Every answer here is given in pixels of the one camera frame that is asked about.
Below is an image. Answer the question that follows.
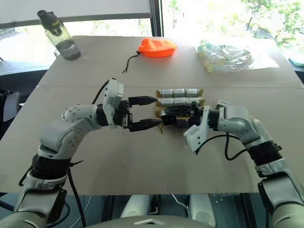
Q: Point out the orange drawstring pouch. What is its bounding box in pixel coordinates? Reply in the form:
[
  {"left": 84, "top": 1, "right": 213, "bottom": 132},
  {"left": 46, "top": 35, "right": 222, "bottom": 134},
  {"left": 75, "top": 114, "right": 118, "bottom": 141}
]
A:
[{"left": 122, "top": 37, "right": 179, "bottom": 74}]

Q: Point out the clear plastic bag of rolls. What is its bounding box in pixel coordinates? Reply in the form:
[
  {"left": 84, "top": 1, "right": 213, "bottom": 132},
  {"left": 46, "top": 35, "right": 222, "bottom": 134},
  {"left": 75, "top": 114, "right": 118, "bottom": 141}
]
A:
[{"left": 194, "top": 39, "right": 280, "bottom": 75}]

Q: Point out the teal cloth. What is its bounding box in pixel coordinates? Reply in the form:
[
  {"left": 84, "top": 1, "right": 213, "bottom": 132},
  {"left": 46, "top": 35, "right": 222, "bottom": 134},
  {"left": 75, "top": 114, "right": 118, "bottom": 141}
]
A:
[{"left": 288, "top": 56, "right": 304, "bottom": 67}]

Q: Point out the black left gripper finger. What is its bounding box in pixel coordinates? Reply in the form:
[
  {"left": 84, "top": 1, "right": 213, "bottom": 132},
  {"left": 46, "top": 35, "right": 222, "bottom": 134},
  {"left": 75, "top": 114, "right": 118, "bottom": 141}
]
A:
[
  {"left": 128, "top": 95, "right": 158, "bottom": 107},
  {"left": 127, "top": 118, "right": 163, "bottom": 133}
]

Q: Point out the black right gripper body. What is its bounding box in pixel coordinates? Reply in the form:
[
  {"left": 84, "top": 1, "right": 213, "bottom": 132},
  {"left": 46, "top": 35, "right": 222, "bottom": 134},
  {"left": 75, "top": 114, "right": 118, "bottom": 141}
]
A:
[{"left": 187, "top": 104, "right": 206, "bottom": 126}]

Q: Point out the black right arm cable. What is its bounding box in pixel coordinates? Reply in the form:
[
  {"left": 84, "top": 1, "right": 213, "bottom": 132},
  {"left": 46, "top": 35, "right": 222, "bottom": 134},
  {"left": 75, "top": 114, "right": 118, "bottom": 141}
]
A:
[{"left": 196, "top": 133, "right": 249, "bottom": 162}]

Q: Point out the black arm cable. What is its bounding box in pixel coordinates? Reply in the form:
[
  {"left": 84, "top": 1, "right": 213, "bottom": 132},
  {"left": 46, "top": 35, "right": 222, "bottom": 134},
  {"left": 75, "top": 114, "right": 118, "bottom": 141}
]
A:
[
  {"left": 91, "top": 79, "right": 110, "bottom": 105},
  {"left": 196, "top": 133, "right": 249, "bottom": 162}
]

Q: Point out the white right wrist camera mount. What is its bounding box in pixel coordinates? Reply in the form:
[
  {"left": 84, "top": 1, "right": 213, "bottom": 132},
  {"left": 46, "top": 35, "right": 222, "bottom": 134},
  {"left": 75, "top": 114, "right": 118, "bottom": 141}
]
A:
[{"left": 183, "top": 105, "right": 210, "bottom": 155}]

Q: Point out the brown cardboard sheet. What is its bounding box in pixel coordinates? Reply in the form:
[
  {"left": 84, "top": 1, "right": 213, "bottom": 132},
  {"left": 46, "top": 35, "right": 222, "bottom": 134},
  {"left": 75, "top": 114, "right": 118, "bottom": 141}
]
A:
[
  {"left": 37, "top": 35, "right": 304, "bottom": 89},
  {"left": 0, "top": 84, "right": 304, "bottom": 197}
]

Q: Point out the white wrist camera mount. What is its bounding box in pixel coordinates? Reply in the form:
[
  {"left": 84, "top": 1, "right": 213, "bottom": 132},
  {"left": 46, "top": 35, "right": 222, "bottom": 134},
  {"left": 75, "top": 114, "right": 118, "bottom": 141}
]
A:
[
  {"left": 102, "top": 77, "right": 125, "bottom": 129},
  {"left": 183, "top": 105, "right": 210, "bottom": 155}
]

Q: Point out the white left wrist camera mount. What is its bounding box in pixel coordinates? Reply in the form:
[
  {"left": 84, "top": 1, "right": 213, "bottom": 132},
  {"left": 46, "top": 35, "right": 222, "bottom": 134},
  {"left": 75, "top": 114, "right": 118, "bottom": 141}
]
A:
[{"left": 102, "top": 77, "right": 125, "bottom": 129}]

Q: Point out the dark window frame post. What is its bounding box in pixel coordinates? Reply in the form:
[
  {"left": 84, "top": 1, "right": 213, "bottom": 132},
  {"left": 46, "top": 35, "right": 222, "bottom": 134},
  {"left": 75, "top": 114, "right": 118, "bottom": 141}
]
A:
[{"left": 150, "top": 0, "right": 165, "bottom": 38}]

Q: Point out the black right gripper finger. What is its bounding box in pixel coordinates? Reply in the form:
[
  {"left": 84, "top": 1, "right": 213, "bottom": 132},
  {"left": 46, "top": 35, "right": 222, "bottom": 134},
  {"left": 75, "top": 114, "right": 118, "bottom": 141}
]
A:
[
  {"left": 165, "top": 105, "right": 193, "bottom": 115},
  {"left": 176, "top": 118, "right": 191, "bottom": 129}
]

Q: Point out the small black camera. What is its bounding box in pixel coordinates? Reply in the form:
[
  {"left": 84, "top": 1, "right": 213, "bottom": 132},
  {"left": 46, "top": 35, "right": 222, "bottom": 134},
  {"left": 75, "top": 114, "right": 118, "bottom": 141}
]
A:
[{"left": 160, "top": 113, "right": 179, "bottom": 127}]

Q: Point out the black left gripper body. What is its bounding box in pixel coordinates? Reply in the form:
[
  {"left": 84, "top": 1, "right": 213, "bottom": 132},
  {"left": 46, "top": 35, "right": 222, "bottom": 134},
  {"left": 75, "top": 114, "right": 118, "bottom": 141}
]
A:
[{"left": 113, "top": 99, "right": 133, "bottom": 130}]

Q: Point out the cardboard divider tray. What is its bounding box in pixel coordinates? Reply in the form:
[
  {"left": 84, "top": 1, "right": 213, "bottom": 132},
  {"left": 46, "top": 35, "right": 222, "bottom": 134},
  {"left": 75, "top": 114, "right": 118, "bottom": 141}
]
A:
[{"left": 153, "top": 88, "right": 205, "bottom": 119}]

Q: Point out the grey robot torso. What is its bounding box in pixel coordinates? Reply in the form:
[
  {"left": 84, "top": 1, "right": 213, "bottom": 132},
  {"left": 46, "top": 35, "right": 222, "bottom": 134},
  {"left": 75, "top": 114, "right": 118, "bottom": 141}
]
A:
[{"left": 79, "top": 214, "right": 239, "bottom": 228}]

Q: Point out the dark chair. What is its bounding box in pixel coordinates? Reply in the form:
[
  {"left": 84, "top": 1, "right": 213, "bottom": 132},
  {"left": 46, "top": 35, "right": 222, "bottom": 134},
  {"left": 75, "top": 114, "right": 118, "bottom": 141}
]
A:
[{"left": 0, "top": 88, "right": 20, "bottom": 124}]

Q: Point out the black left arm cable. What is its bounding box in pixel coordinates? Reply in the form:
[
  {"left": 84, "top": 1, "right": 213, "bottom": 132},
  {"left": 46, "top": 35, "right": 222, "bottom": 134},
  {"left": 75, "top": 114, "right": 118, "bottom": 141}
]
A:
[{"left": 91, "top": 79, "right": 110, "bottom": 105}]

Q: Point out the white rounded robot leg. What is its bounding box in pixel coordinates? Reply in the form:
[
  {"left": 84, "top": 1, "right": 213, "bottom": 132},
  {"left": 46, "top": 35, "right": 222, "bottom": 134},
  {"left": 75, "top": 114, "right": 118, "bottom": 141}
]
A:
[
  {"left": 119, "top": 194, "right": 151, "bottom": 219},
  {"left": 189, "top": 193, "right": 216, "bottom": 222}
]

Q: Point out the clear water bottle black lid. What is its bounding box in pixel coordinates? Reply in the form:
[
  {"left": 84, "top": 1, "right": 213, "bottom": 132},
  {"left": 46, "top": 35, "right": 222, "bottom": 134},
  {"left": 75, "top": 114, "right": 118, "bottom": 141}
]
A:
[{"left": 37, "top": 9, "right": 82, "bottom": 61}]

